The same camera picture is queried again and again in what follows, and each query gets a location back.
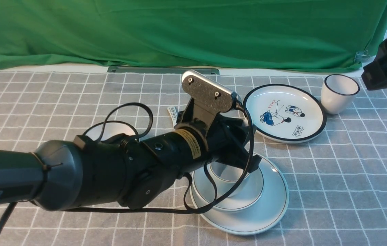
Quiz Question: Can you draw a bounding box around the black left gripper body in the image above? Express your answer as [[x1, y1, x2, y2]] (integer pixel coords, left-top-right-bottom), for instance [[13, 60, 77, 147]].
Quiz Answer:
[[176, 98, 251, 172]]

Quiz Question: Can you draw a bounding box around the light blue shallow bowl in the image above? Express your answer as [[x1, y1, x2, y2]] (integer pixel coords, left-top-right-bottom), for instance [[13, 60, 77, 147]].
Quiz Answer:
[[192, 168, 264, 213]]

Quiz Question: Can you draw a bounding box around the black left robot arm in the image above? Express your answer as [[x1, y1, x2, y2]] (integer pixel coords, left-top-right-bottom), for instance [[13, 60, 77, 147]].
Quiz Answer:
[[0, 100, 261, 214]]

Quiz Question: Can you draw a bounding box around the metal backdrop clip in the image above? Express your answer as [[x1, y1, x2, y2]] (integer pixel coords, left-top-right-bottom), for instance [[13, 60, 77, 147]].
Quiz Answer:
[[354, 50, 372, 63]]

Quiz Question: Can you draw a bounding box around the white cup with black rim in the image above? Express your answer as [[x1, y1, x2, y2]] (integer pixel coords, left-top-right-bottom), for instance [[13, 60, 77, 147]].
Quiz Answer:
[[320, 74, 360, 115]]

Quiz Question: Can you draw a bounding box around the white plate with cartoon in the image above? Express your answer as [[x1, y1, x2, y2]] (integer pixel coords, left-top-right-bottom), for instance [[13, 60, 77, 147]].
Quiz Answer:
[[243, 84, 327, 144]]

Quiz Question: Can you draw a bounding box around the large light blue plate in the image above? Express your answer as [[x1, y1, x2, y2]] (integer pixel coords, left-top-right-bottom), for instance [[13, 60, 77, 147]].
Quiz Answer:
[[190, 156, 290, 235]]

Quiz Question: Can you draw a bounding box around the green backdrop cloth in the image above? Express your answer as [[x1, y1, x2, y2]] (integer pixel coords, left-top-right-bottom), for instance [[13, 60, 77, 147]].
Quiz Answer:
[[0, 0, 387, 72]]

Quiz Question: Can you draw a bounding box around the grey checked tablecloth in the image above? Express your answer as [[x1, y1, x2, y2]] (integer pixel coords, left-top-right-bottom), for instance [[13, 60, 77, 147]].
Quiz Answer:
[[0, 72, 387, 246]]

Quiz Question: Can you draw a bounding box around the white ceramic spoon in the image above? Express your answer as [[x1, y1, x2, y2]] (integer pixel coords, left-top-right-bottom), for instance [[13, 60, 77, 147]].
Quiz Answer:
[[86, 106, 179, 141]]

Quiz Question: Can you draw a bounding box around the black camera cable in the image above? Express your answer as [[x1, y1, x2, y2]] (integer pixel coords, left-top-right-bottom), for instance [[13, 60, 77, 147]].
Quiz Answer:
[[0, 99, 255, 246]]

